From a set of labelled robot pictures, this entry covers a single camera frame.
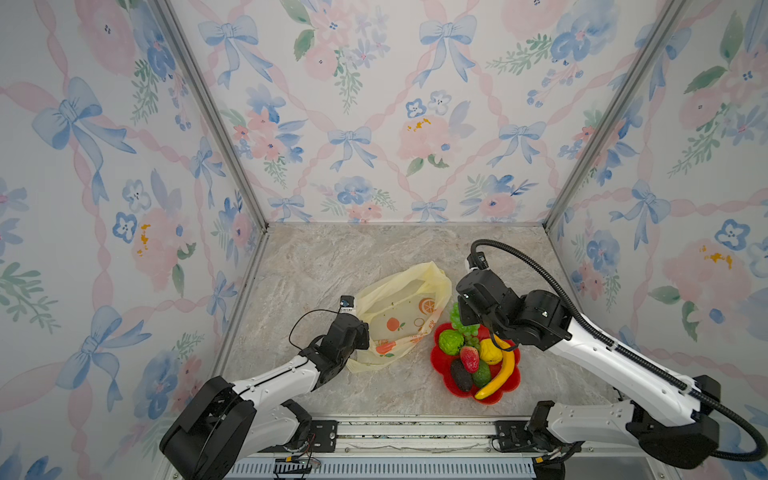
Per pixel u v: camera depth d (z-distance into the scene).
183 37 0.73
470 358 0.80
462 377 0.80
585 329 0.43
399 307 0.98
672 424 0.40
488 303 0.50
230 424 0.41
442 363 0.84
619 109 0.85
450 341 0.83
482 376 0.80
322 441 0.73
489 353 0.82
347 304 0.76
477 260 0.58
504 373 0.80
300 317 0.72
